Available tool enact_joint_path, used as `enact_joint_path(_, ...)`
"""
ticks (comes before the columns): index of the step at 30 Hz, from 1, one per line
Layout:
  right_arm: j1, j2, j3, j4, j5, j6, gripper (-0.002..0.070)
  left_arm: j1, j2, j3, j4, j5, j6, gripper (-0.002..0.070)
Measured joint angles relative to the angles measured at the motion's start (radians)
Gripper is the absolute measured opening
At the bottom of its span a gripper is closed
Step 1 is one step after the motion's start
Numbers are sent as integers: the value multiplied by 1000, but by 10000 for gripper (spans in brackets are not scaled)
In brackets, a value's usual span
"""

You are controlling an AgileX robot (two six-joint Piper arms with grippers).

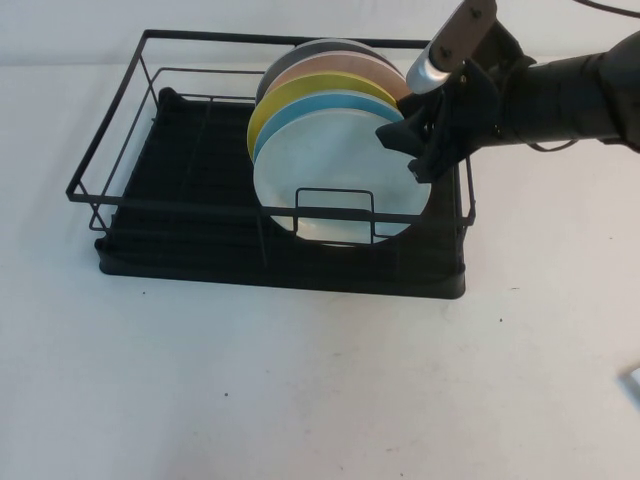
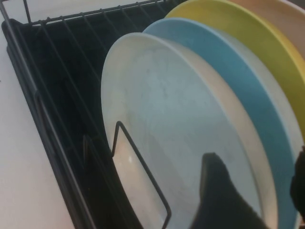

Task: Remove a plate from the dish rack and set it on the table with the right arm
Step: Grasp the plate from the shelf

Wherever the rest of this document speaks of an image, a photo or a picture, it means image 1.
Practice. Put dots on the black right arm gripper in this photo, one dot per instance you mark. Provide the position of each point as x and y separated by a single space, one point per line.
470 115

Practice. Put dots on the white round plate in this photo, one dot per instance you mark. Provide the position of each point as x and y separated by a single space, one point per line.
330 160

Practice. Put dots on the black covered right robot arm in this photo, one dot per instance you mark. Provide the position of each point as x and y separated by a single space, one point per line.
575 100

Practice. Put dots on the pink round plate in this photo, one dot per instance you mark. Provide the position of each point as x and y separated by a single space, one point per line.
340 65

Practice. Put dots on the blue round plate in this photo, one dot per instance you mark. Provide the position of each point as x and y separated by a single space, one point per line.
300 112

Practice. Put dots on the yellow round plate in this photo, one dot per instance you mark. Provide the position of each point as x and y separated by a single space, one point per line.
300 87

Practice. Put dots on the gray round plate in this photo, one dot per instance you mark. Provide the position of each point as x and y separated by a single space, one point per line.
282 65

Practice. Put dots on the black plastic drip tray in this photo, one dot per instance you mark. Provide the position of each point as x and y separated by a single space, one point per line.
200 270

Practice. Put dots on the white flat object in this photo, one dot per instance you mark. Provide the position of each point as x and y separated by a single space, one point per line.
632 382

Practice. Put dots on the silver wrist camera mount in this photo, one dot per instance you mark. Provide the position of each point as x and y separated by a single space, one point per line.
450 40

